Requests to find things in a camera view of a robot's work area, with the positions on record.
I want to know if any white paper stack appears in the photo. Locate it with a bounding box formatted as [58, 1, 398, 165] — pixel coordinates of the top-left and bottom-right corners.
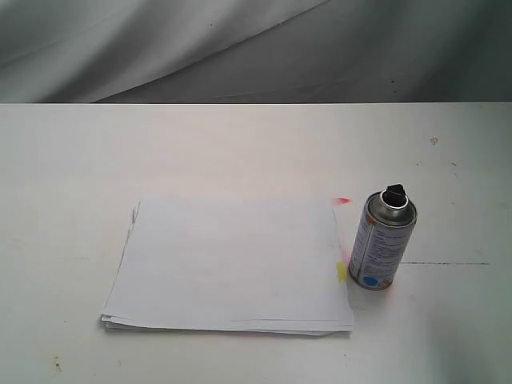
[101, 197, 354, 335]

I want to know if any grey backdrop cloth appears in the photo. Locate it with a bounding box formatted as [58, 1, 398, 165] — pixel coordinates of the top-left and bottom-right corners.
[1, 1, 511, 103]

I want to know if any silver spray paint can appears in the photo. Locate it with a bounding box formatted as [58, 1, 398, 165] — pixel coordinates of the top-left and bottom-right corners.
[348, 184, 418, 290]

